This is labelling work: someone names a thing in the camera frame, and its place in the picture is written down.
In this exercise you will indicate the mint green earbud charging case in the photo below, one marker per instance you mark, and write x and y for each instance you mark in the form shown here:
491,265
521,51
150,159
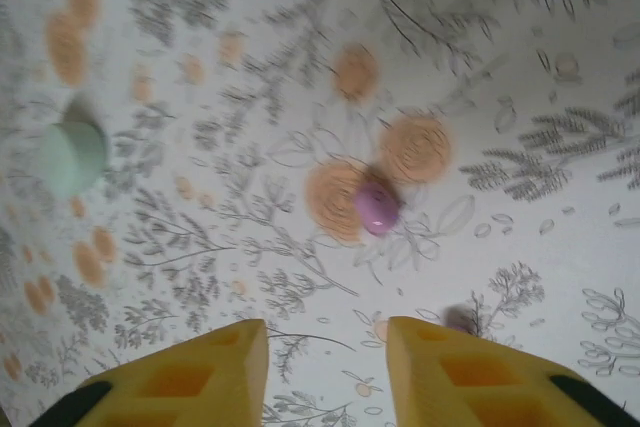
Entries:
70,162

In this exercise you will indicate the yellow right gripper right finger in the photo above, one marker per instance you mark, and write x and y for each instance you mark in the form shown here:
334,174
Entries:
425,387

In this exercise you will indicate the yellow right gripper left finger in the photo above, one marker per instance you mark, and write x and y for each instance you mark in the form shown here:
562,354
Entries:
225,387

